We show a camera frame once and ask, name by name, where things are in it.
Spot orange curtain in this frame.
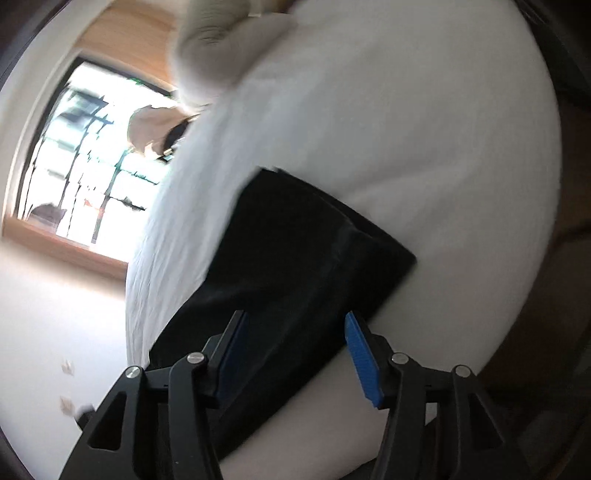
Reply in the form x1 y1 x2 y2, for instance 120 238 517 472
2 217 130 280
74 0 185 90

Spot glass balcony door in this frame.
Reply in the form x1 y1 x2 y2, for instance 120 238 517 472
16 58 178 252

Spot white bed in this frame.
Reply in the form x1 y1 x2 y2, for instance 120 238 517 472
124 0 561 480

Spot black pants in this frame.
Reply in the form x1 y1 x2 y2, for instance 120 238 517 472
148 168 417 462

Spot rolled white duvet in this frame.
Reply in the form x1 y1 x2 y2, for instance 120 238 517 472
173 0 296 104

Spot dark chair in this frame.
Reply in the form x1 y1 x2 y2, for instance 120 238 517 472
161 117 192 162

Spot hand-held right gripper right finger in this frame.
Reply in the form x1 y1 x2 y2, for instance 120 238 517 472
345 311 520 480

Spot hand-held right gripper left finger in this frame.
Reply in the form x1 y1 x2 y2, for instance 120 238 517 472
59 310 252 480

